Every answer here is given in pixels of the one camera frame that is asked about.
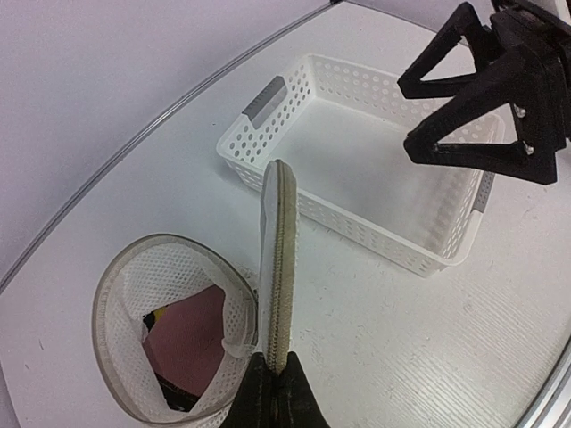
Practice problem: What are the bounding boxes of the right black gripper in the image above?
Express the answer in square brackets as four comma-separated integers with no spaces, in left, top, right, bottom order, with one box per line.
[398,1,570,185]

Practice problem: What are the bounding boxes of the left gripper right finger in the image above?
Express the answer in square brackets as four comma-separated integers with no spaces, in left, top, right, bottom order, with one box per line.
[276,351,329,428]

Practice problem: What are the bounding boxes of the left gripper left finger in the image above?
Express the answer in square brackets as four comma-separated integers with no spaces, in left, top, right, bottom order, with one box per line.
[225,352,277,428]

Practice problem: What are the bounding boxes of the white mesh laundry bag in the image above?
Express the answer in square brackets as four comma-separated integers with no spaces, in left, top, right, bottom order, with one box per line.
[92,160,299,427]

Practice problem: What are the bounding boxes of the pink bra black straps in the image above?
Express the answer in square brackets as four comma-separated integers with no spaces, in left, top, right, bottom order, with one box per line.
[143,284,227,398]

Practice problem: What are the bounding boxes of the yellow bra black straps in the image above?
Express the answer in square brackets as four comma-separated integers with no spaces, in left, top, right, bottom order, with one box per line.
[142,305,200,414]

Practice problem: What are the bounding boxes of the white perforated plastic basket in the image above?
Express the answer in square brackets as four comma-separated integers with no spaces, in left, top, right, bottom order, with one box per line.
[216,54,494,277]

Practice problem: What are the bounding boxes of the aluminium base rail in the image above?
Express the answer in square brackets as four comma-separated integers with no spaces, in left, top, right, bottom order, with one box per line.
[516,340,570,427]

